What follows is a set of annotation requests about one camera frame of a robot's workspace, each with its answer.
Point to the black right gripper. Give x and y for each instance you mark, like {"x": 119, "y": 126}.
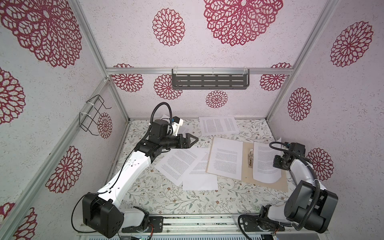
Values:
{"x": 276, "y": 163}

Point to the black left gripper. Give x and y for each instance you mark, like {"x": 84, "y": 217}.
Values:
{"x": 181, "y": 145}

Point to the beige paper folder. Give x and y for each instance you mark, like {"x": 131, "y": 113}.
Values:
{"x": 247, "y": 173}

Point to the white printed paper sheet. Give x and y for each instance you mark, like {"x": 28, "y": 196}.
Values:
{"x": 263, "y": 169}
{"x": 226, "y": 158}

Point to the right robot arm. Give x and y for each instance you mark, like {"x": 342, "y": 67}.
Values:
{"x": 310, "y": 206}

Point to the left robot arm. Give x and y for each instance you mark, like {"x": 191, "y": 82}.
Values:
{"x": 101, "y": 210}

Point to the metal folder clip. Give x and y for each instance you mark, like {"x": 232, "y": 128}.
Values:
{"x": 251, "y": 158}

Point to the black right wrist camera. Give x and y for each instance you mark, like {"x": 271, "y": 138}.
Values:
{"x": 297, "y": 148}

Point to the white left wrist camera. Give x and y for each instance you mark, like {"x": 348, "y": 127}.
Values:
{"x": 167, "y": 126}

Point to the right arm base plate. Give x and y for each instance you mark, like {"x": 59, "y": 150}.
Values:
{"x": 253, "y": 223}

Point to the grey slotted wall shelf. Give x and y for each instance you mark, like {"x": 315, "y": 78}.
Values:
{"x": 210, "y": 79}

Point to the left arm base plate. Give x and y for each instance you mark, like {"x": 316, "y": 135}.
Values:
{"x": 150, "y": 224}

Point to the aluminium front rail frame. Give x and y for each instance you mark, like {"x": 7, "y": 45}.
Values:
{"x": 212, "y": 227}

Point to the black wire wall rack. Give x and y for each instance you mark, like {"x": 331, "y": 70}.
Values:
{"x": 90, "y": 116}

